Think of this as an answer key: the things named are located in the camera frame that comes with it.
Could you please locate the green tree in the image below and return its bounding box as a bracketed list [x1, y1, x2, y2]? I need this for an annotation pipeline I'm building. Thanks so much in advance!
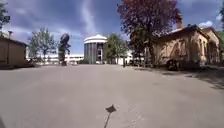
[0, 0, 11, 31]
[104, 33, 129, 65]
[27, 27, 57, 64]

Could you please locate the round building with white roof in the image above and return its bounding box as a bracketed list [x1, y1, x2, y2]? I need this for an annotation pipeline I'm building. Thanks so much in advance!
[83, 33, 108, 65]

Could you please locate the grey asphalt path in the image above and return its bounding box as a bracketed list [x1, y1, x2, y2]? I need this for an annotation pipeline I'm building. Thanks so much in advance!
[0, 63, 224, 128]

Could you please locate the low white building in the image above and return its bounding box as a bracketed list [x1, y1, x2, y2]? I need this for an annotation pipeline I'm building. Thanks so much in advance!
[46, 53, 85, 65]

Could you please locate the dark statue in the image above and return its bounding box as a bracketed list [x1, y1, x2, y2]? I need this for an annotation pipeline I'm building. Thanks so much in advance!
[57, 32, 72, 67]

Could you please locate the red-leaved tree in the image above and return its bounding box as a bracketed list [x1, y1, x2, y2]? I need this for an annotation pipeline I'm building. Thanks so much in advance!
[117, 0, 184, 66]

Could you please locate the yellow brick building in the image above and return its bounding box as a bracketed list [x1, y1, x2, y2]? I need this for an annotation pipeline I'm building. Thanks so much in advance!
[151, 19, 224, 68]

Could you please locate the brown wooden building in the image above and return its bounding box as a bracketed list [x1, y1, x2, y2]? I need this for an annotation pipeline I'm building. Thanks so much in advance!
[0, 35, 29, 68]

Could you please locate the pole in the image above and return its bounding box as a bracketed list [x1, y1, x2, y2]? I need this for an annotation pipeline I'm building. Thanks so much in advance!
[7, 30, 13, 65]

